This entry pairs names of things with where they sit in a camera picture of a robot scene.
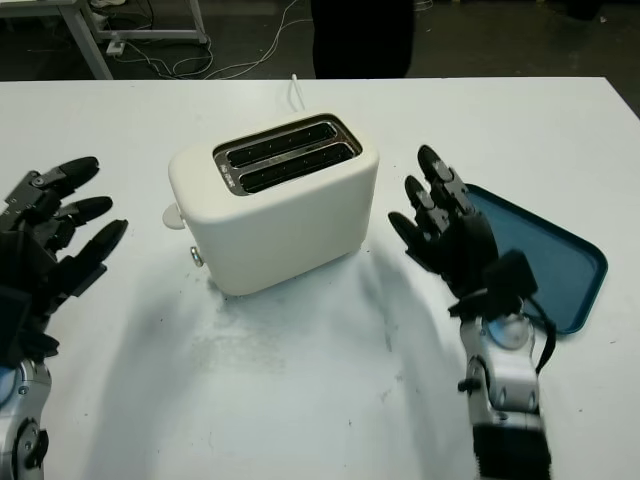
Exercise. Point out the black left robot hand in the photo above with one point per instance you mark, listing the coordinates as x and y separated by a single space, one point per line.
45 250

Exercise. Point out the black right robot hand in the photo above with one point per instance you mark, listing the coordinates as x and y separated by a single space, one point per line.
460 240

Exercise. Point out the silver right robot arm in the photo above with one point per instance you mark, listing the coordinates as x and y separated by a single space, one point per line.
505 385

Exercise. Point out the white toaster lever knob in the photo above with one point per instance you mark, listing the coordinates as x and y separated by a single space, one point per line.
172 216

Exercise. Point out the silver toaster dial knob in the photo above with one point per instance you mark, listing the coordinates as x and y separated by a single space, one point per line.
196 256

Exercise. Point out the white two-slot toaster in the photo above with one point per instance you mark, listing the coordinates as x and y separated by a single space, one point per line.
285 235

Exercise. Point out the person in black trousers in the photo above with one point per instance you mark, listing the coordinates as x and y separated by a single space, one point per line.
360 35

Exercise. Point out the blue plastic tray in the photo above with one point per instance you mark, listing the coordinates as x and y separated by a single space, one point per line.
555 260

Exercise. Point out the white floor power strip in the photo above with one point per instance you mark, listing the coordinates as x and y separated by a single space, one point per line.
115 47

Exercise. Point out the white metal table leg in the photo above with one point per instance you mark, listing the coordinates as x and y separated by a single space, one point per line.
87 37

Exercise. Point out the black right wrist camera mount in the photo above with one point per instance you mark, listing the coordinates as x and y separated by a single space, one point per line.
510 280

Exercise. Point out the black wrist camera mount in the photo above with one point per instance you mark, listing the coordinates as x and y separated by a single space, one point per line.
510 280
15 320

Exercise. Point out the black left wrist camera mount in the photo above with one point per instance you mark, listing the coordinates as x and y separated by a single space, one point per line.
15 320

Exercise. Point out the white metal rack frame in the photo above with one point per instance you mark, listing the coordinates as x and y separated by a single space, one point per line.
150 34

